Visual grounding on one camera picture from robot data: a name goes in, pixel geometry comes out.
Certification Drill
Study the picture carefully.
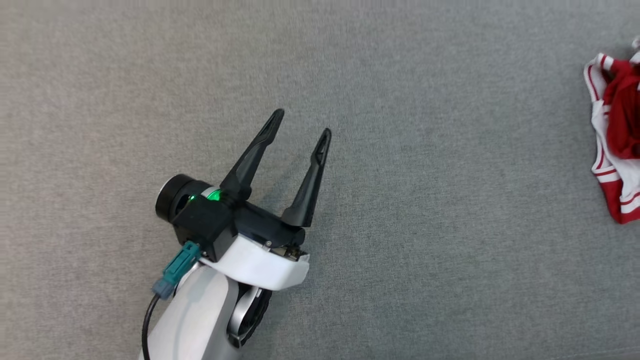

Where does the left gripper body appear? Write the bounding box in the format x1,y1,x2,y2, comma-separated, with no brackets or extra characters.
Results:
154,173,311,292

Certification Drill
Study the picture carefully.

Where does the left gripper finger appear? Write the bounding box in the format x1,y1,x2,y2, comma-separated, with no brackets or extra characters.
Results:
280,127,333,229
219,108,286,202

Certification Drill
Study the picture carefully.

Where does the red white basketball jersey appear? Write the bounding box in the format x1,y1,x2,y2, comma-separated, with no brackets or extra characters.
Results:
582,35,640,225

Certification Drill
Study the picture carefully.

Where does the teal left camera connector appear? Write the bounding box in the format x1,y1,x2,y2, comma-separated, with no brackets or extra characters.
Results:
151,241,202,301

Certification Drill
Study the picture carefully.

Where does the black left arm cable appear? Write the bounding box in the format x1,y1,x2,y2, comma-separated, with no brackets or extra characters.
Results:
141,294,162,360

